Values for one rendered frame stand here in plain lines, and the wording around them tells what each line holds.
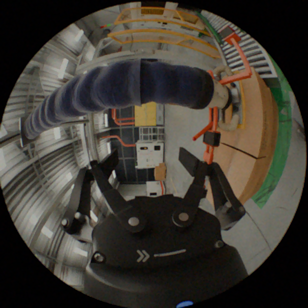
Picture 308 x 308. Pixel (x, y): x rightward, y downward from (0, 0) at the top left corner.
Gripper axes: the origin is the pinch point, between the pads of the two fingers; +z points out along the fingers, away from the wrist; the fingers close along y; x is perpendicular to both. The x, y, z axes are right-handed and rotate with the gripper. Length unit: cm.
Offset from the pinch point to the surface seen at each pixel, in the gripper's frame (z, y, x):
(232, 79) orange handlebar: 6.4, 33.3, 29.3
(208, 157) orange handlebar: 21.1, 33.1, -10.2
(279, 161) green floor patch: -10, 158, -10
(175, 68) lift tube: 13.8, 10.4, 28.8
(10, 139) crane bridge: -6, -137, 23
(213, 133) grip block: 19.9, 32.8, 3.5
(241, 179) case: 9, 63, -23
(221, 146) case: 39, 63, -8
